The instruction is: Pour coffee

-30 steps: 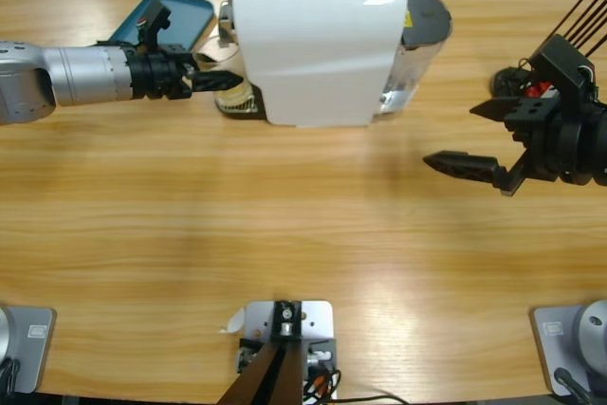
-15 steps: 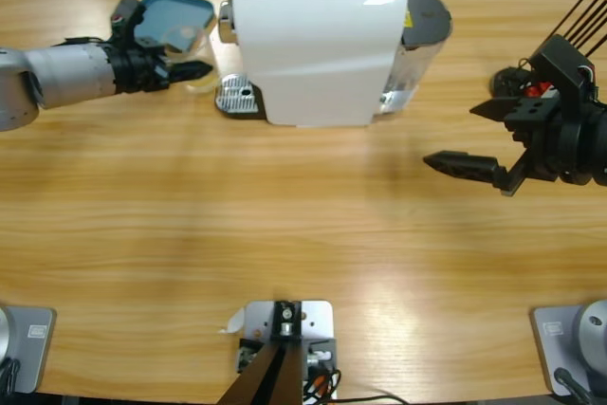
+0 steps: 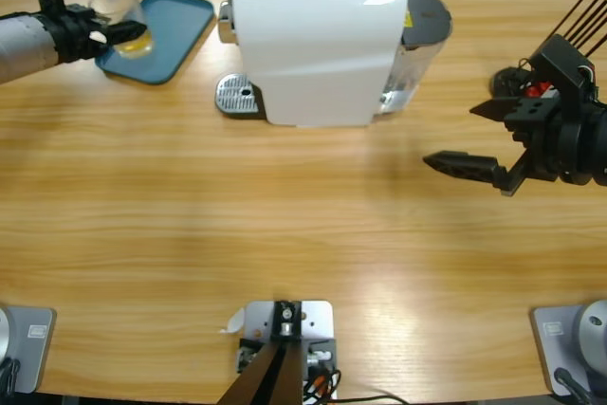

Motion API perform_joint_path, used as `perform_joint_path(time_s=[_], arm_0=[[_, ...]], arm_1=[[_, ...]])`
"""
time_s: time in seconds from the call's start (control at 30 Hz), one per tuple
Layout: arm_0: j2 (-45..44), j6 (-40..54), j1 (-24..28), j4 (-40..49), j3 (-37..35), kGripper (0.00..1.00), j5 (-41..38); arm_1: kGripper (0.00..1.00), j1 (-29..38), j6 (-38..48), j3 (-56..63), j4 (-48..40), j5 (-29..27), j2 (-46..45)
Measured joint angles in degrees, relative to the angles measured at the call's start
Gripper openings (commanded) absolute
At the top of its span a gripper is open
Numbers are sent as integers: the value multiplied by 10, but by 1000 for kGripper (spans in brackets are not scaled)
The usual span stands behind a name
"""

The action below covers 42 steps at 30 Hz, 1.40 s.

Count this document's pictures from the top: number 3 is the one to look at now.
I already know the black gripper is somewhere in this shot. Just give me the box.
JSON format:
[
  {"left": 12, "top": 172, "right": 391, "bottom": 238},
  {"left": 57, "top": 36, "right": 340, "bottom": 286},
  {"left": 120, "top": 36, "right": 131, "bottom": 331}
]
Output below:
[
  {"left": 422, "top": 96, "right": 564, "bottom": 198},
  {"left": 49, "top": 3, "right": 148, "bottom": 65}
]

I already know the clear glass cup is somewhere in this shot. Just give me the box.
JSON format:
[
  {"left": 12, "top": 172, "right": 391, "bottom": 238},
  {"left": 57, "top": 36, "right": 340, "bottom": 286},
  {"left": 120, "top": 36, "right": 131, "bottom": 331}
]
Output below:
[{"left": 88, "top": 0, "right": 156, "bottom": 61}]

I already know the white capsule coffee machine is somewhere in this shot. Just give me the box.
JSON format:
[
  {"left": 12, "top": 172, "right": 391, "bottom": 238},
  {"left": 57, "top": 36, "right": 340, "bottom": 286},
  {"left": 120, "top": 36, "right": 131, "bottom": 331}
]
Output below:
[{"left": 215, "top": 0, "right": 454, "bottom": 130}]

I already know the black capsule holder with rods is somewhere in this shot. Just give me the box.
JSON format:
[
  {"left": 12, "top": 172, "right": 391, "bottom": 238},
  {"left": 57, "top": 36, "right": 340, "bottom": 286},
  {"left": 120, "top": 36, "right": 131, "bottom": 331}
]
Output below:
[{"left": 490, "top": 0, "right": 607, "bottom": 99}]

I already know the blue plastic tray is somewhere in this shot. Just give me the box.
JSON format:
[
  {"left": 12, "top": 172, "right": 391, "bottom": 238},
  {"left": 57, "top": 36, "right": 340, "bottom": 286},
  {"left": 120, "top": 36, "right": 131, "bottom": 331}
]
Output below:
[{"left": 94, "top": 0, "right": 217, "bottom": 86}]

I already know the metal drip tray grate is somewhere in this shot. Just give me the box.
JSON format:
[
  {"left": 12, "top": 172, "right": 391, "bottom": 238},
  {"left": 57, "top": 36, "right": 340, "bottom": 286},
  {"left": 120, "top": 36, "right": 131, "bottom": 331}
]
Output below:
[{"left": 214, "top": 72, "right": 267, "bottom": 120}]

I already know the white tape tab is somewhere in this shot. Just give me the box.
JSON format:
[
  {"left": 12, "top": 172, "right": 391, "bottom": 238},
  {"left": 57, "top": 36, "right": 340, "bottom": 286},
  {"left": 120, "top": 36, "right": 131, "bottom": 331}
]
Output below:
[{"left": 218, "top": 307, "right": 247, "bottom": 335}]

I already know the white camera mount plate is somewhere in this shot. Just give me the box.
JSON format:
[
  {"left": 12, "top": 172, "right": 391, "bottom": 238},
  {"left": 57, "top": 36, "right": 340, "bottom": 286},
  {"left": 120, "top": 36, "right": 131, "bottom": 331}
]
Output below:
[{"left": 236, "top": 299, "right": 342, "bottom": 401}]

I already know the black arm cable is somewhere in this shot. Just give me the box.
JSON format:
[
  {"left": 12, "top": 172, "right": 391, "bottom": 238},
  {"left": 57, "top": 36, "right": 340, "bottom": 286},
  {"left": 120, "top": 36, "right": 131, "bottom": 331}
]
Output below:
[
  {"left": 0, "top": 357, "right": 23, "bottom": 395},
  {"left": 553, "top": 366, "right": 594, "bottom": 405}
]

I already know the black mount cable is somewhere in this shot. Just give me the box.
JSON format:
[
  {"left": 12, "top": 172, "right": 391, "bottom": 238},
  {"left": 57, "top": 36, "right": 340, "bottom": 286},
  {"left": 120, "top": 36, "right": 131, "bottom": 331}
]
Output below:
[{"left": 303, "top": 366, "right": 409, "bottom": 405}]

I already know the dark camera post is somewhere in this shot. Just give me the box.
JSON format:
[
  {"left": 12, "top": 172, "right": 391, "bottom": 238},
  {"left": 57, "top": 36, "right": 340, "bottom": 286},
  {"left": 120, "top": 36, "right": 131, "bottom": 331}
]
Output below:
[{"left": 215, "top": 300, "right": 304, "bottom": 405}]

